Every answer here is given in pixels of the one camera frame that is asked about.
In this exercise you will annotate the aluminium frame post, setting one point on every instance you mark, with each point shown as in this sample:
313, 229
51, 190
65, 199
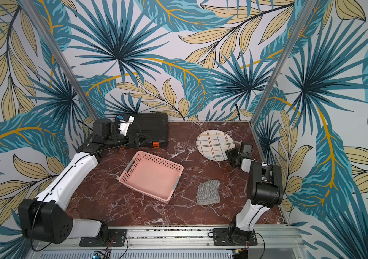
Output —
35, 16
290, 43

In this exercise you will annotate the white plaid striped plate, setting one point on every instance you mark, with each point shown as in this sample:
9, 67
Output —
213, 144

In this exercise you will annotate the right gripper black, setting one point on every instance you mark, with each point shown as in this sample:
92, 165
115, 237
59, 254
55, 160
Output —
236, 155

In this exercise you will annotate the right aluminium frame post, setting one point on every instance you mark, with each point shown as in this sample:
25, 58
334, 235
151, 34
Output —
290, 43

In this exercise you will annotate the pink plastic basket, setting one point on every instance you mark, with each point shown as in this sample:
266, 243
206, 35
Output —
152, 175

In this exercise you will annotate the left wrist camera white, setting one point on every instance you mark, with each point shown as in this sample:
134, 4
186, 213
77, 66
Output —
122, 123

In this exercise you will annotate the left aluminium frame post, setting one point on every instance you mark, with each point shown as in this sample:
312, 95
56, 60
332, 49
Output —
35, 16

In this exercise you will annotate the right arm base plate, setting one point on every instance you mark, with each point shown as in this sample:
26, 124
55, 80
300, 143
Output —
233, 237

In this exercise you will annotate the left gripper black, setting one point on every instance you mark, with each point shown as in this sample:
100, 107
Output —
128, 140

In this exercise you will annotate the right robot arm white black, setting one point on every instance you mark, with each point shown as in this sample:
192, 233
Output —
264, 191

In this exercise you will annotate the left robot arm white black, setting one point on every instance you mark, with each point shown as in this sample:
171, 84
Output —
44, 217

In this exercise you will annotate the grey microfibre cloth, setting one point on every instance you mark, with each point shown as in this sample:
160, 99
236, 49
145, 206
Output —
208, 193

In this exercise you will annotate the black plastic tool case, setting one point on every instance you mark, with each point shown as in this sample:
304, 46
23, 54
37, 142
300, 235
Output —
152, 127

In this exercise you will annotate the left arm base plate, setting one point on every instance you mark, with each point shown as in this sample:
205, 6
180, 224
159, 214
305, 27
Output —
108, 238

